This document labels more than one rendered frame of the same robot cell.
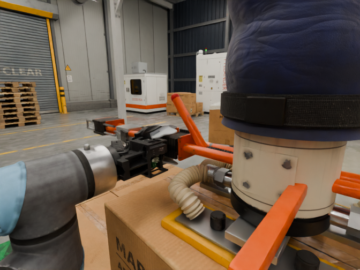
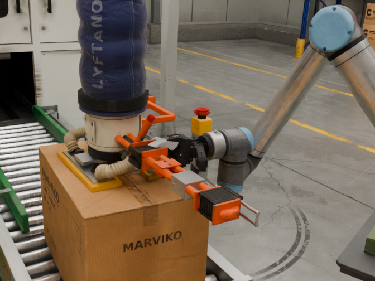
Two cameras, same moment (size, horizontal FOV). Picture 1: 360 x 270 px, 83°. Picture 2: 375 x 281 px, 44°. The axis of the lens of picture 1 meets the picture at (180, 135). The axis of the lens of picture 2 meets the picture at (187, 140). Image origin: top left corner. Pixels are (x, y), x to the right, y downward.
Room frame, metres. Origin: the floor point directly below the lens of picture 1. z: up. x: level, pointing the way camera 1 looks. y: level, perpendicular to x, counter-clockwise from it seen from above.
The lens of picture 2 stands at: (1.71, 0.45, 1.58)
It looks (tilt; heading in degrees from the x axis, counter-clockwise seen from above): 20 degrees down; 195
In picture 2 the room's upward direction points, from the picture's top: 3 degrees clockwise
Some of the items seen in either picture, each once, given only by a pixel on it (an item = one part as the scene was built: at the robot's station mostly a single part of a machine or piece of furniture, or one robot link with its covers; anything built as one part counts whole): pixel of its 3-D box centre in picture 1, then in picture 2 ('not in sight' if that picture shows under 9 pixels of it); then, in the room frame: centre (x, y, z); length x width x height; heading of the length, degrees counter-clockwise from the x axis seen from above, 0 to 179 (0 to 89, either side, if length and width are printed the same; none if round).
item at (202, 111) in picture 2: not in sight; (202, 113); (-0.16, 0.00, 1.02); 0.07 x 0.07 x 0.04
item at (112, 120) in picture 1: (110, 125); (216, 204); (0.75, 0.26, 1.07); 0.08 x 0.07 x 0.05; 49
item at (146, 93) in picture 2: (287, 104); (114, 96); (0.34, -0.18, 1.19); 0.23 x 0.23 x 0.04
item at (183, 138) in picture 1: (178, 142); (148, 154); (0.51, 0.00, 1.08); 0.10 x 0.08 x 0.06; 139
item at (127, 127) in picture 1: (130, 132); (187, 184); (0.65, 0.16, 1.07); 0.07 x 0.07 x 0.04; 49
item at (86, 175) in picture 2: not in sight; (87, 163); (0.42, -0.25, 0.97); 0.34 x 0.10 x 0.05; 49
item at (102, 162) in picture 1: (96, 167); (211, 144); (0.35, 0.16, 1.07); 0.09 x 0.05 x 0.10; 48
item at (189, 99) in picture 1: (185, 104); not in sight; (8.37, -0.21, 0.45); 1.21 x 1.03 x 0.91; 50
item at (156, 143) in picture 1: (135, 157); (188, 148); (0.40, 0.09, 1.07); 0.12 x 0.09 x 0.08; 138
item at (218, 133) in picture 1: (232, 121); not in sight; (2.28, -0.60, 0.82); 0.60 x 0.40 x 0.40; 157
